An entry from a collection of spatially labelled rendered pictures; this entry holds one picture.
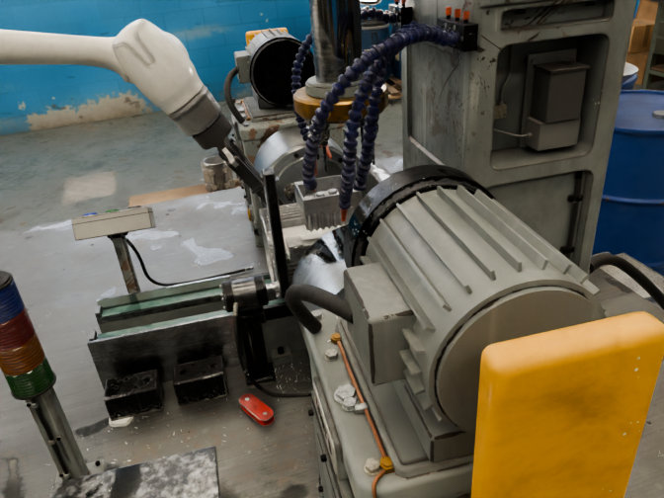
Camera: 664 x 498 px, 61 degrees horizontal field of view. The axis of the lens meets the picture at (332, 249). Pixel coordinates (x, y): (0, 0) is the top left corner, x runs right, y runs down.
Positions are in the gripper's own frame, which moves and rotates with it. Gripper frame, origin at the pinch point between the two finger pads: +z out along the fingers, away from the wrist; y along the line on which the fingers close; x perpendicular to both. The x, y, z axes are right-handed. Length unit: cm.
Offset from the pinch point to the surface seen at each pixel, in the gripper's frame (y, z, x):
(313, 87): -8.8, -15.5, -20.6
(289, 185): 13.7, 6.3, -3.4
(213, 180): 243, 69, 57
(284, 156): 15.2, 0.4, -6.7
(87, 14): 538, -51, 99
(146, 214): 13.5, -9.1, 26.3
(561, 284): -78, -12, -25
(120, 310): -1.9, -0.7, 40.7
